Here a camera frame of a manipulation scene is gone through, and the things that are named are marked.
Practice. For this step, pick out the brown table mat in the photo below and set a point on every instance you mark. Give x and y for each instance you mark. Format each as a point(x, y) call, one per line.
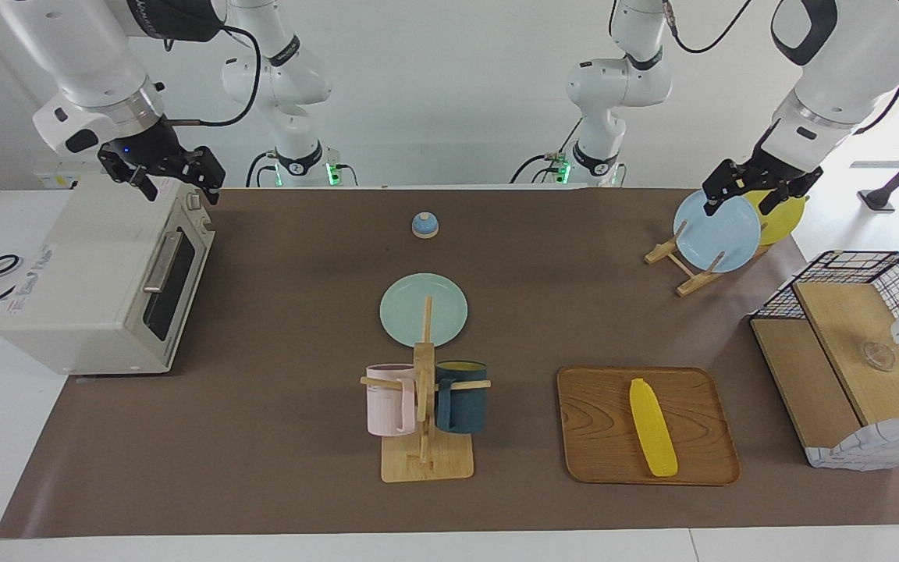
point(262, 437)

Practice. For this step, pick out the pink mug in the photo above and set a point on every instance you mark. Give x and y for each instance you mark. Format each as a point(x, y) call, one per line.
point(387, 406)

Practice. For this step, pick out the wooden mug rack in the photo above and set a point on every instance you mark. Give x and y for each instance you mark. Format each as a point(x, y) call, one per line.
point(426, 468)

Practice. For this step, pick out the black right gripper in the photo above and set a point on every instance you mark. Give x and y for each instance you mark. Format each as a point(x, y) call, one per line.
point(149, 152)

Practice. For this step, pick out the wooden plate rack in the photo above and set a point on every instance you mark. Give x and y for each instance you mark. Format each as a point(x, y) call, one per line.
point(687, 282)

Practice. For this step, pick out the light blue plate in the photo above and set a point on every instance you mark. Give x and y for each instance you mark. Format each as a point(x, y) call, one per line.
point(719, 238)

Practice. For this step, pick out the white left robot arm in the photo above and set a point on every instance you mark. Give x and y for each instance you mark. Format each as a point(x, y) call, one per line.
point(847, 70)

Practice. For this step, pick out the white power strip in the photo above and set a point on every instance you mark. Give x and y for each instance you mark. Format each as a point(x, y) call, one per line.
point(59, 179)

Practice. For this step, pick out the yellow corn cob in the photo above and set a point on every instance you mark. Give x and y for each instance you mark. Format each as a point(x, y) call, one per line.
point(652, 429)

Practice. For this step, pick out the dark teal mug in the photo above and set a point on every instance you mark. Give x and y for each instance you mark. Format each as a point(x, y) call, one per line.
point(465, 410)

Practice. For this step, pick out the white toaster oven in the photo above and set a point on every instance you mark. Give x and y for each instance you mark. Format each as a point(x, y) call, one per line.
point(75, 297)

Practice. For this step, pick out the small blue call bell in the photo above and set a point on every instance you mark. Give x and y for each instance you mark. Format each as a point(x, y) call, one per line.
point(424, 226)

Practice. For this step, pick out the mint green plate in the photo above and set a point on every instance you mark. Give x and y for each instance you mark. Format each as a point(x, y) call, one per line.
point(403, 312)

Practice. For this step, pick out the yellow plate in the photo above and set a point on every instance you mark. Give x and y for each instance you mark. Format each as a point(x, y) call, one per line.
point(783, 226)

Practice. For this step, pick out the wooden two-tier shelf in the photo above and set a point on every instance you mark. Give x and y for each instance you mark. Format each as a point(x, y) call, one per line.
point(840, 328)

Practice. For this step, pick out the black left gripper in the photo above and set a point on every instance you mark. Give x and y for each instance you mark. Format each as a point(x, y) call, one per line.
point(781, 168)

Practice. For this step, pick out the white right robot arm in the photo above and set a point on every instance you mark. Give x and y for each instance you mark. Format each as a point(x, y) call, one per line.
point(98, 70)

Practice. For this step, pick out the brown wooden tray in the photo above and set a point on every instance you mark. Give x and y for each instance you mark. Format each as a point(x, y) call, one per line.
point(598, 437)

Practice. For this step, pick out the small clear glass dish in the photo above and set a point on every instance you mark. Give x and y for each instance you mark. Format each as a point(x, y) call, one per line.
point(879, 357)

